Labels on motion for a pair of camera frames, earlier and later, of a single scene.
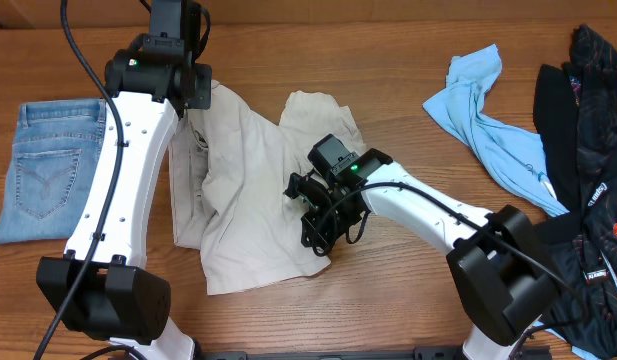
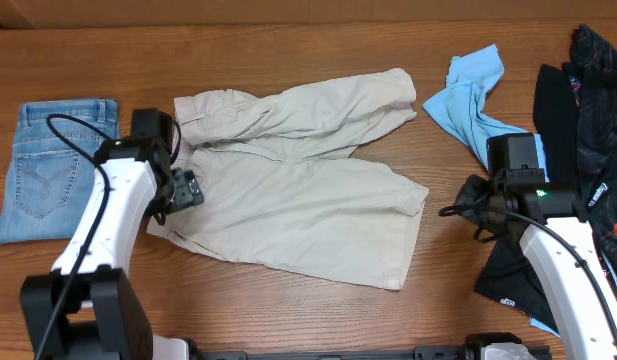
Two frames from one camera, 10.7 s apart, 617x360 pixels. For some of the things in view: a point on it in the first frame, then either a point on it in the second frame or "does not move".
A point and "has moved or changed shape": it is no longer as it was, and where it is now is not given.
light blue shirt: x=513 y=157 does not move
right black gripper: x=327 y=236 -> x=472 y=188
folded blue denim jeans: x=54 y=158 does not move
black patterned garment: x=581 y=119 does not move
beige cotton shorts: x=229 y=168 has moved or changed shape
